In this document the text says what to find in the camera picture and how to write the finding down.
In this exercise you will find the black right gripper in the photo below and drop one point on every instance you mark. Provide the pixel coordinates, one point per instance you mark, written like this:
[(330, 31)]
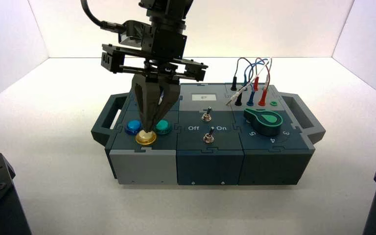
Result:
[(168, 45)]

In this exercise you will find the yellow push button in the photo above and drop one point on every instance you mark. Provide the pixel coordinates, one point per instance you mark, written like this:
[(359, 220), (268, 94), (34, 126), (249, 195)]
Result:
[(145, 140)]

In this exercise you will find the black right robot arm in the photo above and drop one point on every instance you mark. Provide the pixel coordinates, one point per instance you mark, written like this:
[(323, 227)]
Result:
[(167, 9)]

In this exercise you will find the teal push button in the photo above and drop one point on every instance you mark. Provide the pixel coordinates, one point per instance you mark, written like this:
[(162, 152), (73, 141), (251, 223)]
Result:
[(164, 127)]

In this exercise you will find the blue push button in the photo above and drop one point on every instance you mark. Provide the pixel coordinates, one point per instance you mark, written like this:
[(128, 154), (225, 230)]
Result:
[(133, 127)]

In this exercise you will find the small grey display screen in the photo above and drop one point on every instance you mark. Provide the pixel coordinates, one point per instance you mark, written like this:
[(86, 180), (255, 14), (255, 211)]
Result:
[(203, 97)]

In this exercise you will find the black banana plug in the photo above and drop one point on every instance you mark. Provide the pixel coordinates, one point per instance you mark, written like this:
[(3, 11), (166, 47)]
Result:
[(234, 84), (238, 100)]

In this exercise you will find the white banana plug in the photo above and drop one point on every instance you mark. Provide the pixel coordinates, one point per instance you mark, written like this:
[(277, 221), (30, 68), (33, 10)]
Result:
[(265, 86), (236, 95)]

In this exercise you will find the grey and teal control box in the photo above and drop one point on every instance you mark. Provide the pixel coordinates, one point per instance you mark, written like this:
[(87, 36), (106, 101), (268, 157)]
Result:
[(207, 168)]

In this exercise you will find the blue banana plug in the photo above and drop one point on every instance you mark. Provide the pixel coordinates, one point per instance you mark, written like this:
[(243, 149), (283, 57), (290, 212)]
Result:
[(251, 98), (245, 83)]

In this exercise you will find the red banana plug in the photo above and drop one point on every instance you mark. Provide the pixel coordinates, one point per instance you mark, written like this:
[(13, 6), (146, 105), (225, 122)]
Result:
[(263, 98), (256, 84)]

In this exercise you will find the green rotary selector knob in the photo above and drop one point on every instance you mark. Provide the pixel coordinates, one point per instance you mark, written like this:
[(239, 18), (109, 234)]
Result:
[(265, 122)]

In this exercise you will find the small green socket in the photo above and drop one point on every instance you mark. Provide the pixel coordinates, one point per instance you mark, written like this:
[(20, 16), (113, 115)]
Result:
[(274, 103)]

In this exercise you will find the metal toggle switch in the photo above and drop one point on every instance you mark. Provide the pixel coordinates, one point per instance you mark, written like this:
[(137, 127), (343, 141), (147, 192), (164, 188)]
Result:
[(208, 136), (206, 114)]

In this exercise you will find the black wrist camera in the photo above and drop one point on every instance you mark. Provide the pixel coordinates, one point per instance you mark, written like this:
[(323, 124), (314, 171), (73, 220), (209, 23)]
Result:
[(133, 32)]

